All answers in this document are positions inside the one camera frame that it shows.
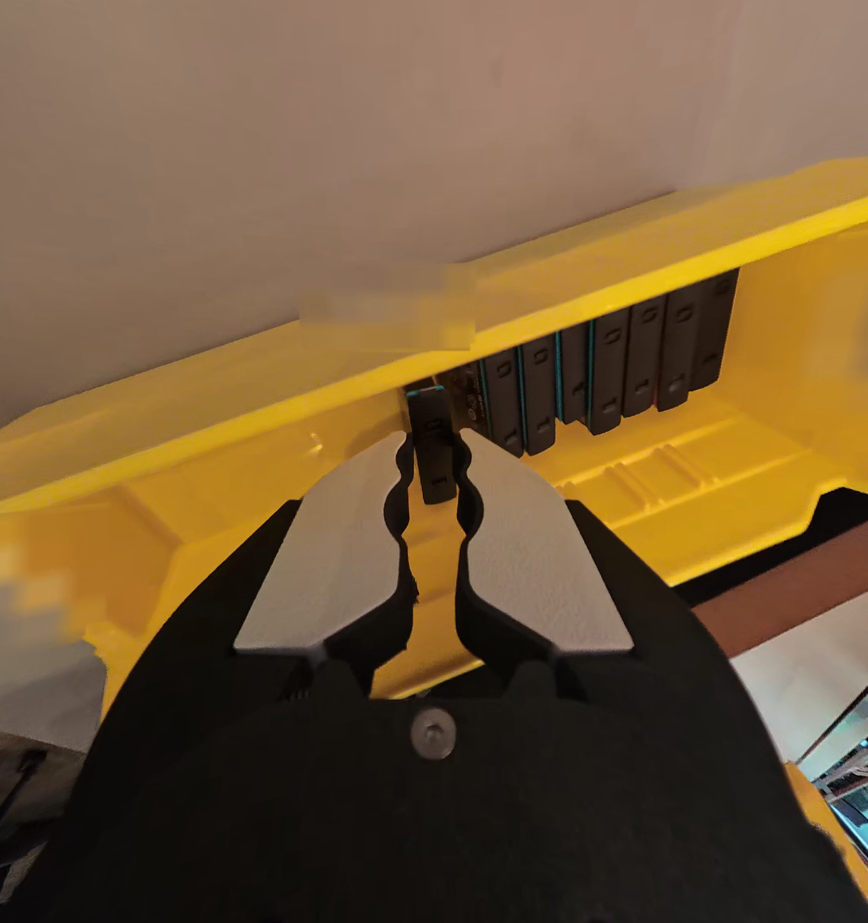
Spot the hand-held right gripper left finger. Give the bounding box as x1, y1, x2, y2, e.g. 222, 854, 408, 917
233, 431, 419, 653

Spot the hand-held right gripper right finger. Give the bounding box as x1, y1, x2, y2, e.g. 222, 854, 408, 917
454, 429, 635, 661

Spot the yellow plastic bin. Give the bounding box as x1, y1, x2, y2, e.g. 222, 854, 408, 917
0, 155, 868, 725

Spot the row of black batteries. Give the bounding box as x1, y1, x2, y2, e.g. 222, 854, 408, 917
437, 268, 741, 459

